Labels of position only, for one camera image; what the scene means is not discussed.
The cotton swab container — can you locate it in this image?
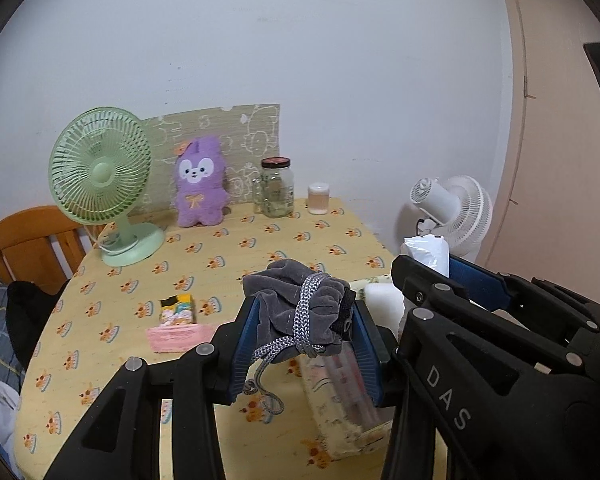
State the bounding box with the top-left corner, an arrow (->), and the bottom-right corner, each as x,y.
307,182 -> 330,216

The green desk fan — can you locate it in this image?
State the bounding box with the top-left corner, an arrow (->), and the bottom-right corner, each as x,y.
48,106 -> 166,267

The patterned beige board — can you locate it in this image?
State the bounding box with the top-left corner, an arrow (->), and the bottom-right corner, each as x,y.
139,103 -> 281,213

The white electric fan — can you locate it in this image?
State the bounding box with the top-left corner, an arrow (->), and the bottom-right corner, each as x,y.
410,175 -> 494,263

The glass jar with dark lid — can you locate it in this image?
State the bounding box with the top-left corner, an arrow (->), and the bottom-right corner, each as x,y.
253,157 -> 296,219

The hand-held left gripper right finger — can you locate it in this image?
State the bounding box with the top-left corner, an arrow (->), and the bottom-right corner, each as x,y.
352,304 -> 404,409

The beige door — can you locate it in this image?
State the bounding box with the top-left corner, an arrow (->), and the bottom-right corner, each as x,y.
495,0 -> 600,306

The grey drawstring pouch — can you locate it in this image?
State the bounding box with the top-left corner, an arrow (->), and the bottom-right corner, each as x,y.
242,259 -> 353,413

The small yellow snack packet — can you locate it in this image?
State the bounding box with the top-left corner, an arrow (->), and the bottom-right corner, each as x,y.
159,294 -> 196,328

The clear pink tube packet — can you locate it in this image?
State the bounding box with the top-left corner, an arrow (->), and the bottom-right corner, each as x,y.
307,345 -> 381,431

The black garment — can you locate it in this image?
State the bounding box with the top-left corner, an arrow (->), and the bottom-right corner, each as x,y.
6,280 -> 63,371

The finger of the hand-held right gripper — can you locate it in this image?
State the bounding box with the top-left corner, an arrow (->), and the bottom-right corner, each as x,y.
390,255 -> 587,374
449,256 -> 600,356

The pink tissue packet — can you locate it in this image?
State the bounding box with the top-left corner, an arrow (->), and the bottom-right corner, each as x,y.
147,322 -> 221,356

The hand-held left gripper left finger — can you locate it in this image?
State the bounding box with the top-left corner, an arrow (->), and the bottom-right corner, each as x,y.
45,297 -> 259,480

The yellow patterned paper box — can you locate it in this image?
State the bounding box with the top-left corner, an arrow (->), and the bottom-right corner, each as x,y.
297,277 -> 406,461

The purple plush toy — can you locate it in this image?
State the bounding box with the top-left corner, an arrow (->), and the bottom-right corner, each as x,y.
174,135 -> 228,228

